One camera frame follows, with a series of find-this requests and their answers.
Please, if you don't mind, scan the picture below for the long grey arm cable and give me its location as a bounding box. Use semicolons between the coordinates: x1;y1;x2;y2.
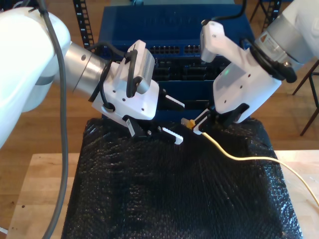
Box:
26;0;69;239

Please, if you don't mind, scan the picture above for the blue network switch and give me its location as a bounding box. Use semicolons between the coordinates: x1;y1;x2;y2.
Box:
97;5;257;57

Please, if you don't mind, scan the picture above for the yellow network cable clear plug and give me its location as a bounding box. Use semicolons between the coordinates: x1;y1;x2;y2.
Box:
180;118;319;208

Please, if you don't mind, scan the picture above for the black perforated rack post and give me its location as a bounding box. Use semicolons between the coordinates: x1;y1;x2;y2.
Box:
72;0;100;54
259;0;282;33

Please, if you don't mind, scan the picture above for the black camera cable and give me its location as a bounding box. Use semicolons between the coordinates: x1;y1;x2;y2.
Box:
88;41;140;98

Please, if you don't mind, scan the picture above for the black bubble wrap mat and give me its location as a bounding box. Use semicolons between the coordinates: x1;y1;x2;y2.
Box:
61;117;304;239

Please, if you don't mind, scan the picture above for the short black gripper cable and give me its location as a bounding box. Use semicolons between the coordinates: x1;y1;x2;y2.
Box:
240;37;298;83
88;63;117;113

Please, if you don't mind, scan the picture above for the blue rack base panel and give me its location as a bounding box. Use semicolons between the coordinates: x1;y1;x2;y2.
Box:
152;109;212;122

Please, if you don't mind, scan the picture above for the dark metal stool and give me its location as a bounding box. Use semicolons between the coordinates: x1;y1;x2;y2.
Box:
292;59;319;136

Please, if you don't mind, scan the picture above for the black rack server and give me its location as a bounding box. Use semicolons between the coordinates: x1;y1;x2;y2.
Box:
152;56;225;82

